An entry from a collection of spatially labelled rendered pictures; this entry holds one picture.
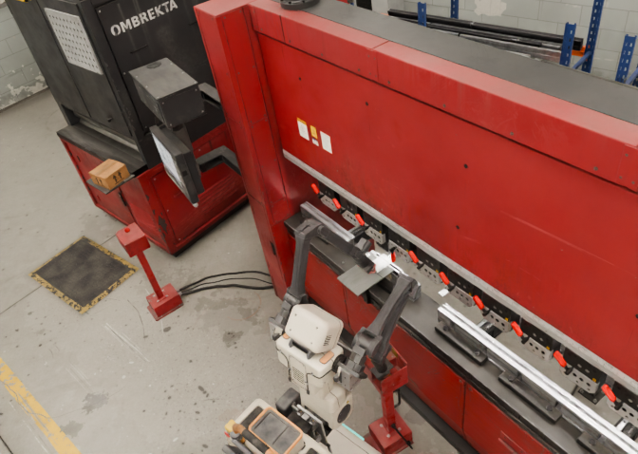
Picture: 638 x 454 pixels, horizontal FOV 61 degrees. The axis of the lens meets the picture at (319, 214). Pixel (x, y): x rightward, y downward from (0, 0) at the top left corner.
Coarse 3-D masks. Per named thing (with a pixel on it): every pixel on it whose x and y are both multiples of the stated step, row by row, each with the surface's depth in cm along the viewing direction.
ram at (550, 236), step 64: (320, 64) 254; (320, 128) 284; (384, 128) 238; (448, 128) 204; (384, 192) 264; (448, 192) 223; (512, 192) 193; (576, 192) 170; (448, 256) 246; (512, 256) 210; (576, 256) 183; (576, 320) 198
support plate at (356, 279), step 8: (368, 256) 311; (352, 272) 303; (360, 272) 303; (384, 272) 300; (392, 272) 300; (344, 280) 299; (352, 280) 298; (360, 280) 298; (368, 280) 297; (376, 280) 296; (352, 288) 294; (360, 288) 294; (368, 288) 293
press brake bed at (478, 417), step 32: (320, 256) 343; (320, 288) 372; (352, 320) 352; (416, 352) 297; (416, 384) 319; (448, 384) 284; (448, 416) 304; (480, 416) 272; (512, 416) 248; (480, 448) 294; (544, 448) 239
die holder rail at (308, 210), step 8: (304, 208) 357; (312, 208) 356; (304, 216) 364; (312, 216) 352; (320, 216) 350; (328, 224) 342; (336, 224) 341; (336, 232) 335; (344, 232) 334; (352, 240) 333
